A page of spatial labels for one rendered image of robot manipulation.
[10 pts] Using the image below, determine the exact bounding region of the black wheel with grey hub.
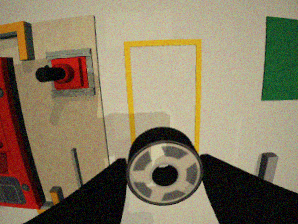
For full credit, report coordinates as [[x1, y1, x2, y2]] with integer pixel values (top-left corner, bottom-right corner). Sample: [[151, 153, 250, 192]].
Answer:
[[125, 127, 205, 206]]

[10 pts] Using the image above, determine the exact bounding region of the green flat rectangle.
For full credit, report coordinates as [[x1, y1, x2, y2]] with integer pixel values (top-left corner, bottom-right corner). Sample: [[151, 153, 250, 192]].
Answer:
[[261, 16, 298, 101]]

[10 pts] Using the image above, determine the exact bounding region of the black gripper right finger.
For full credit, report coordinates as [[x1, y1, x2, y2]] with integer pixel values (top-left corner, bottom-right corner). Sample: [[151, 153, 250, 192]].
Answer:
[[200, 153, 298, 224]]

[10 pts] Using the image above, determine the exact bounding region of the yellow tape outline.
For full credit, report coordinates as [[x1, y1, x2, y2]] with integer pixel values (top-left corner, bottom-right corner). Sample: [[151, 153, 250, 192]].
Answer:
[[124, 39, 202, 152]]

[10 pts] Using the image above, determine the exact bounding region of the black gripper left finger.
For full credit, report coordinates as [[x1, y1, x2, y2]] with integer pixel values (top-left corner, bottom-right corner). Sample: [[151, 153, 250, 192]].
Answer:
[[24, 159, 126, 224]]

